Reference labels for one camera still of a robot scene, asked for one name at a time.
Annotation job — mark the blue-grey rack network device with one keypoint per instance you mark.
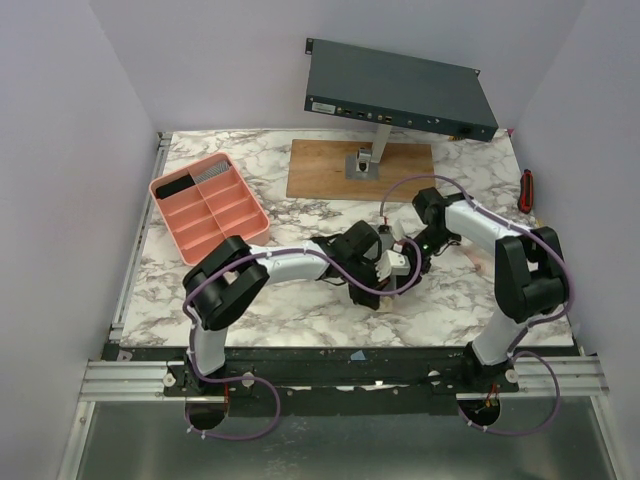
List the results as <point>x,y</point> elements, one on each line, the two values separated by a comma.
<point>385,88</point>

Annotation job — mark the white pink-trimmed cloth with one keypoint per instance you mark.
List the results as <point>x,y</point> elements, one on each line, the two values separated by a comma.
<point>481,260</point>

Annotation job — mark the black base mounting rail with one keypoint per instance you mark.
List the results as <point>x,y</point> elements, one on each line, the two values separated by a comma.
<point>315,381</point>

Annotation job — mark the red black utility knife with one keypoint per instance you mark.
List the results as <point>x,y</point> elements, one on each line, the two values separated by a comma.
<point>525,200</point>

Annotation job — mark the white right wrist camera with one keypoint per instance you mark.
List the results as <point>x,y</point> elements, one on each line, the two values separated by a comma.
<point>392,232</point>

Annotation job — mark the metal support stand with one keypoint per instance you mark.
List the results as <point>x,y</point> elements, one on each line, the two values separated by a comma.
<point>372,152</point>

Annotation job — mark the grey striped item in tray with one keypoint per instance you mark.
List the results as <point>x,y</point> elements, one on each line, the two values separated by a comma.
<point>214,170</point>

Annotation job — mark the wooden base board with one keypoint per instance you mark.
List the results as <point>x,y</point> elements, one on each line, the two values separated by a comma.
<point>342,170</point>

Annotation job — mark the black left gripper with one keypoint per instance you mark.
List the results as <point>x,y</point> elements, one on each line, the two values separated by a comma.
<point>362,298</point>

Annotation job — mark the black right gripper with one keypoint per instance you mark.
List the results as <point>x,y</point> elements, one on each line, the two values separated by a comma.
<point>414,257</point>

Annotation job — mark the grey cream underwear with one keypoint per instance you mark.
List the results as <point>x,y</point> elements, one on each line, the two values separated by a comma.
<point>392,295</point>

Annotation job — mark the pink compartment organizer tray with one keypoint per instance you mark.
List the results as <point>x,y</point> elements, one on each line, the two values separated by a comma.
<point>200,218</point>

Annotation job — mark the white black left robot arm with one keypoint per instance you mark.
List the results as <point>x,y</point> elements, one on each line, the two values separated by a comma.
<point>222,286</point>

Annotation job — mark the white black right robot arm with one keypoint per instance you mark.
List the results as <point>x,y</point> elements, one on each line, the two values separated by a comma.
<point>531,285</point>

